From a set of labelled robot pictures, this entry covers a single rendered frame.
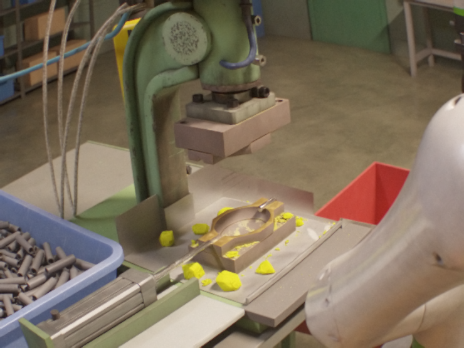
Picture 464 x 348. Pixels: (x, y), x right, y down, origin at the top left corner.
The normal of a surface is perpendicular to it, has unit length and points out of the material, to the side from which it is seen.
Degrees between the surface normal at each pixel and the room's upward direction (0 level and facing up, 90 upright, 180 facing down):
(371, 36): 90
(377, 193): 90
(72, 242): 81
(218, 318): 0
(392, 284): 115
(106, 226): 0
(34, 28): 90
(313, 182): 0
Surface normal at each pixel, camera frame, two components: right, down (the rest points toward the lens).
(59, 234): -0.63, 0.22
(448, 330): -0.41, 0.40
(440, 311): 0.16, 0.49
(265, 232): 0.78, 0.19
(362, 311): -0.68, 0.66
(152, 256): -0.09, -0.91
